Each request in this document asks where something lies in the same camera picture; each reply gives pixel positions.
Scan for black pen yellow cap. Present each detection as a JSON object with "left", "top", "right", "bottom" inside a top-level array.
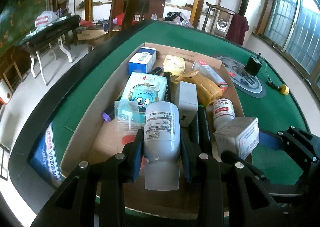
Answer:
[{"left": 188, "top": 105, "right": 213, "bottom": 156}]

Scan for white pill bottle green label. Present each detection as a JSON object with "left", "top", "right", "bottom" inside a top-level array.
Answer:
[{"left": 143, "top": 101, "right": 181, "bottom": 191}]

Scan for small white medicine box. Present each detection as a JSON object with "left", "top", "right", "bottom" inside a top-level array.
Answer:
[{"left": 214, "top": 117, "right": 259, "bottom": 159}]

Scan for white power adapter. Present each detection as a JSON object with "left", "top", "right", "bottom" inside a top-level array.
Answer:
[{"left": 174, "top": 81, "right": 198, "bottom": 127}]

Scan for black pen blue ends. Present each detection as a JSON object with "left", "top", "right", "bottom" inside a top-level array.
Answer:
[{"left": 163, "top": 72, "right": 172, "bottom": 102}]

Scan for teal cartoon tissue pack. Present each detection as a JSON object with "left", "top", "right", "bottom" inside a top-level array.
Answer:
[{"left": 120, "top": 72, "right": 167, "bottom": 114}]

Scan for yellow padded envelope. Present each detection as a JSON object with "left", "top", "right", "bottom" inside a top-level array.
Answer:
[{"left": 177, "top": 70, "right": 223, "bottom": 107}]

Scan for red grey toothpaste box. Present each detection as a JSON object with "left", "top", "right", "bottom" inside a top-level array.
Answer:
[{"left": 192, "top": 60, "right": 228, "bottom": 93}]

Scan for blue white medicine box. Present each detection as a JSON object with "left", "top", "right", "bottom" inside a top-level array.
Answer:
[{"left": 128, "top": 47, "right": 157, "bottom": 75}]

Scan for cream rounded plastic case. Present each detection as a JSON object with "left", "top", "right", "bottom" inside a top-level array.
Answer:
[{"left": 163, "top": 55, "right": 185, "bottom": 76}]

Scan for clear bag with pink item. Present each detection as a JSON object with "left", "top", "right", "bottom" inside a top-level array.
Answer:
[{"left": 114, "top": 101, "right": 145, "bottom": 146}]

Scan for black pen purple cap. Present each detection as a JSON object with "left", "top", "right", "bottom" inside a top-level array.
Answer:
[{"left": 101, "top": 106, "right": 115, "bottom": 122}]

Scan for cardboard box tray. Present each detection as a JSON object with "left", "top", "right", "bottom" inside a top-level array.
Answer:
[{"left": 60, "top": 42, "right": 253, "bottom": 220}]

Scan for yellow tape roll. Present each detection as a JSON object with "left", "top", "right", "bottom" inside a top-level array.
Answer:
[{"left": 278, "top": 85, "right": 290, "bottom": 95}]

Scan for small black connector block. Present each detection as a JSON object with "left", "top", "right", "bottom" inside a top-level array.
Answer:
[{"left": 266, "top": 80, "right": 280, "bottom": 91}]

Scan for round grey table control panel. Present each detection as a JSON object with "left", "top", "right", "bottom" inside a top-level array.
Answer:
[{"left": 215, "top": 56, "right": 266, "bottom": 99}]

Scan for black cylindrical motor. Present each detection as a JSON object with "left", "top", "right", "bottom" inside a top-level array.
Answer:
[{"left": 245, "top": 53, "right": 262, "bottom": 76}]

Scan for wooden chair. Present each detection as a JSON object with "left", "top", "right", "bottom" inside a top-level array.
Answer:
[{"left": 86, "top": 0, "right": 148, "bottom": 52}]

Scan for window with metal grille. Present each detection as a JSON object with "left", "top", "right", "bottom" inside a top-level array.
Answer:
[{"left": 255, "top": 0, "right": 319, "bottom": 89}]

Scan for dark red hanging cloth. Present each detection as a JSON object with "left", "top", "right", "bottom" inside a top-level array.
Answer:
[{"left": 225, "top": 14, "right": 249, "bottom": 46}]

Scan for wooden valet stand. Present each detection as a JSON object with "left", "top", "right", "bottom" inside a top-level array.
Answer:
[{"left": 202, "top": 2, "right": 235, "bottom": 38}]

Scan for pile of clothes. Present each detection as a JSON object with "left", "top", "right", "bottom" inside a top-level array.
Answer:
[{"left": 164, "top": 11, "right": 193, "bottom": 28}]

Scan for white standing air conditioner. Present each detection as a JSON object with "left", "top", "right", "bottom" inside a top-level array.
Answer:
[{"left": 238, "top": 0, "right": 262, "bottom": 31}]

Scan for black side table white legs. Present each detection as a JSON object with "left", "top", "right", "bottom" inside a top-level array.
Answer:
[{"left": 16, "top": 15, "right": 81, "bottom": 85}]

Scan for red white plastic bag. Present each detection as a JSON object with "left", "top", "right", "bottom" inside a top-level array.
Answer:
[{"left": 35, "top": 11, "right": 59, "bottom": 28}]

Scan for large green floral painting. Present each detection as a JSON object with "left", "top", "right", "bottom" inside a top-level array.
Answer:
[{"left": 1, "top": 0, "right": 47, "bottom": 54}]

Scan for white and black motor cable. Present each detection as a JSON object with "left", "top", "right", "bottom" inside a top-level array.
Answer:
[{"left": 262, "top": 63, "right": 275, "bottom": 84}]

